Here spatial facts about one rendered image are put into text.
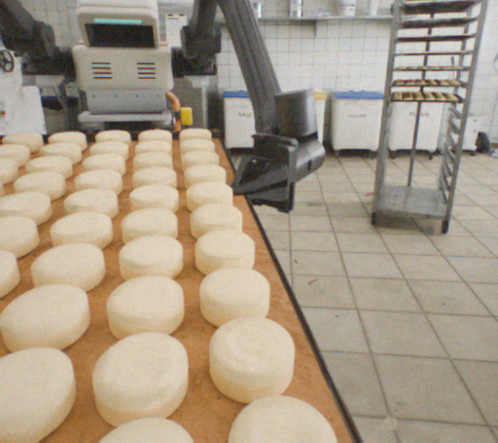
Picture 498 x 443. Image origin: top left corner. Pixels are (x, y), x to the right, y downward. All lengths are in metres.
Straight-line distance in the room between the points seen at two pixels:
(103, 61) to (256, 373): 1.16
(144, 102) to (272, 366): 1.12
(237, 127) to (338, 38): 1.66
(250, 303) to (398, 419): 1.36
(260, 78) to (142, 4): 0.61
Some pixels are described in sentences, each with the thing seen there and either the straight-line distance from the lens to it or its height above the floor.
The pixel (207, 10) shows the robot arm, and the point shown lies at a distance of 1.07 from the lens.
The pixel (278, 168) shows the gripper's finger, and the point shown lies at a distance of 0.51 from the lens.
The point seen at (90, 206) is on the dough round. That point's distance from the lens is 0.43.
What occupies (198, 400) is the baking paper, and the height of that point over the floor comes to 0.94.
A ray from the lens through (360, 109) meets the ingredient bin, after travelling 4.85.
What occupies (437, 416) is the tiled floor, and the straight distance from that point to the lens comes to 1.67.
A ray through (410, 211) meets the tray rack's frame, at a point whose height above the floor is 0.15.
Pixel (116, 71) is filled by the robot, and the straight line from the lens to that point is 1.32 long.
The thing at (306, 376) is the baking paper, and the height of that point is 0.94.
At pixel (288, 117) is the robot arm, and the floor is 1.04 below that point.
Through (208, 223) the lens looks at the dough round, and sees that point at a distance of 0.38.
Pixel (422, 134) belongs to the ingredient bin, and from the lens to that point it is 5.08.
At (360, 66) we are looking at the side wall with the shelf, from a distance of 5.48.
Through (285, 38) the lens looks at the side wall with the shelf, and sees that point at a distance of 5.40.
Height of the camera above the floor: 1.12
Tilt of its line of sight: 18 degrees down
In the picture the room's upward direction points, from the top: straight up
